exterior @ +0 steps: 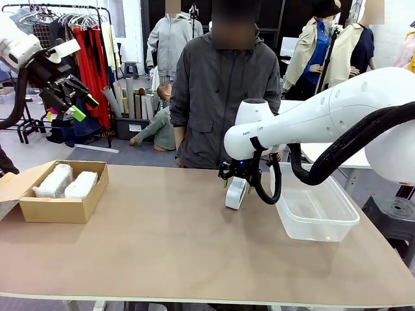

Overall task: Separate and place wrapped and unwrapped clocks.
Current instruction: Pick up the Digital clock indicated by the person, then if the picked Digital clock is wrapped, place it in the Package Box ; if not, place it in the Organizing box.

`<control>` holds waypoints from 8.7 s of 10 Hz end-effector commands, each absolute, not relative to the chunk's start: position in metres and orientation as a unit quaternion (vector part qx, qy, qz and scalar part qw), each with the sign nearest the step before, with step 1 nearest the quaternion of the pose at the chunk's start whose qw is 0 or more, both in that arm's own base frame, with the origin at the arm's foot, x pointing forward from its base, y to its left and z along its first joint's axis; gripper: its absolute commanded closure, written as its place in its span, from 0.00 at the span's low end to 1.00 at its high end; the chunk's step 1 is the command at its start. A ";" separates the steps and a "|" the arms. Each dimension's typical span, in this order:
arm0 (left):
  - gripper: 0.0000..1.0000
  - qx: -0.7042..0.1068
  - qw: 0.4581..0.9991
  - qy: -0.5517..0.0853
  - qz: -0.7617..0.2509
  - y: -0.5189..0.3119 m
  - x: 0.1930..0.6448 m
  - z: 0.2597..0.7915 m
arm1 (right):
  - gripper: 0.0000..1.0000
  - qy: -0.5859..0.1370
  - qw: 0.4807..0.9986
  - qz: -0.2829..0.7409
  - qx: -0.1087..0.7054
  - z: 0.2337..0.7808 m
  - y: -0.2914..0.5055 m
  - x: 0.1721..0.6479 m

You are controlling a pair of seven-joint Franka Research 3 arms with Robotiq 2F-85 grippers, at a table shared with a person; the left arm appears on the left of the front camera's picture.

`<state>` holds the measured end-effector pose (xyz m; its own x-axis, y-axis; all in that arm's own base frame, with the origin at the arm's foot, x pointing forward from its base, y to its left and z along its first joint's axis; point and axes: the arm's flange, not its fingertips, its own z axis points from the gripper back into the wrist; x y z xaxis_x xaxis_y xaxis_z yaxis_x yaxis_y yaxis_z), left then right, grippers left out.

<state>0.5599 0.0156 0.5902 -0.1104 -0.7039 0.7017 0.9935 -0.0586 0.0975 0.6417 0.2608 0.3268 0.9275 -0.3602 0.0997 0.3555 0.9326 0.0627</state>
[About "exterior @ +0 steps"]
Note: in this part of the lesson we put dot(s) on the black green-tipped left gripper finger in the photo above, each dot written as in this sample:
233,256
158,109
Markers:
61,105
79,89

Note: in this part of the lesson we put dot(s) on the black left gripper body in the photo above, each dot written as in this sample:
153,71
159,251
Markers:
48,74

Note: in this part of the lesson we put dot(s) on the black green-tipped right gripper finger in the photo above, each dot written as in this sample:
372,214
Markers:
250,186
225,182

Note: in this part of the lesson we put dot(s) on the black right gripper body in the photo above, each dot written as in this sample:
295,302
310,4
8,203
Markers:
240,170

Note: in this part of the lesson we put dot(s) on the unwrapped white clock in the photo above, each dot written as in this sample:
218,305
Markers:
235,196

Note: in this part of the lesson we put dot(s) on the bubble-wrapped white clock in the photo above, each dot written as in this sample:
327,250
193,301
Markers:
81,184
53,181

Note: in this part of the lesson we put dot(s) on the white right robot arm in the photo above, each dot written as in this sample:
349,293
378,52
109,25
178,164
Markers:
324,113

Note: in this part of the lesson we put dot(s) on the person's right forearm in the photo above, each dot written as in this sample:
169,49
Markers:
179,142

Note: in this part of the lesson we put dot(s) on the red hanging garments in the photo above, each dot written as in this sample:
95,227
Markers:
90,58

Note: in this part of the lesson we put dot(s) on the black hanging garment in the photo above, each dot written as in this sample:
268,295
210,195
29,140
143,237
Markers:
60,32

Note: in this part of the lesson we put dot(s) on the tall grey paper roll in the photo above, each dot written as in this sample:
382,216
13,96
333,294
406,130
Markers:
130,97

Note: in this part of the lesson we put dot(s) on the cream hanging garment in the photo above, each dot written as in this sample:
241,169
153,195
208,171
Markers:
108,45

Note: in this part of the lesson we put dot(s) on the small grey stool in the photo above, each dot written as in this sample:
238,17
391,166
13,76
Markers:
130,68

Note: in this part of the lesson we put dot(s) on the dark storage bin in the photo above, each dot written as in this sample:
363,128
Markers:
133,128

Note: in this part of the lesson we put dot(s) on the clear plastic container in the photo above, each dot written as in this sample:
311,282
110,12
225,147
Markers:
317,210

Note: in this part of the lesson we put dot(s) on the black metal clothes rack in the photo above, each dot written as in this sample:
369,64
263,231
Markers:
81,6

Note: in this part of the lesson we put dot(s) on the person in dark grey jacket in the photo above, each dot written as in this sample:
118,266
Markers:
210,97

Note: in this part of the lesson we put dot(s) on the child mannequin in green shirt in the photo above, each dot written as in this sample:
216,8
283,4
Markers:
155,129

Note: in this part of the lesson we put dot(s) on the open brown cardboard box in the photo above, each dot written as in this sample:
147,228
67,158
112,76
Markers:
61,210

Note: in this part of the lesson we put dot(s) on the white monitor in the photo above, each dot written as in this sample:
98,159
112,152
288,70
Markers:
289,45

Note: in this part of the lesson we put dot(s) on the black plastic stool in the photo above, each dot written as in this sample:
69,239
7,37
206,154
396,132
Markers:
392,214

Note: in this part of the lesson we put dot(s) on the mannequin in beige coat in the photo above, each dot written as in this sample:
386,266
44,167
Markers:
311,42

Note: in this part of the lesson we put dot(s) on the mannequin in cream jacket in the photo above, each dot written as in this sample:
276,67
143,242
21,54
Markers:
353,48

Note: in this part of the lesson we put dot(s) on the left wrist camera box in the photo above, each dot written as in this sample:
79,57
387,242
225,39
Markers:
61,52

